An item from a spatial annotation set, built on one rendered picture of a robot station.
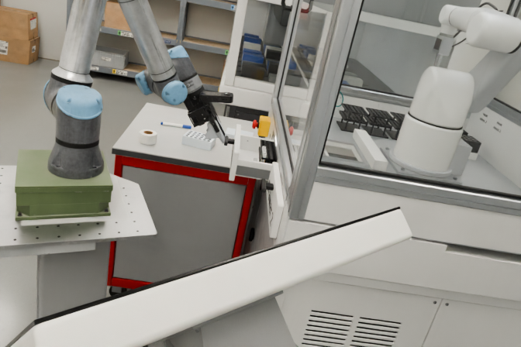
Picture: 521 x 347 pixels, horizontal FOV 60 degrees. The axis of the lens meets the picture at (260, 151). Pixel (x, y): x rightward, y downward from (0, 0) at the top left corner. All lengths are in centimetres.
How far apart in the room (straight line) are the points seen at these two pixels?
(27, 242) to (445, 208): 104
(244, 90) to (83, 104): 125
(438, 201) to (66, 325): 95
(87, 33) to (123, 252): 101
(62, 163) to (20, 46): 453
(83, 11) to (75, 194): 51
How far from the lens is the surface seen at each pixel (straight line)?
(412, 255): 126
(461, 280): 135
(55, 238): 128
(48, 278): 150
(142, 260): 206
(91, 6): 139
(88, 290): 154
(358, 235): 63
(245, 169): 152
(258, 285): 50
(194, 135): 193
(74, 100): 129
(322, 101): 101
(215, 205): 187
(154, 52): 134
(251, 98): 240
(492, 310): 148
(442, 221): 123
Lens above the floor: 149
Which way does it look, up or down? 22 degrees down
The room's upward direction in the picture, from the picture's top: 12 degrees clockwise
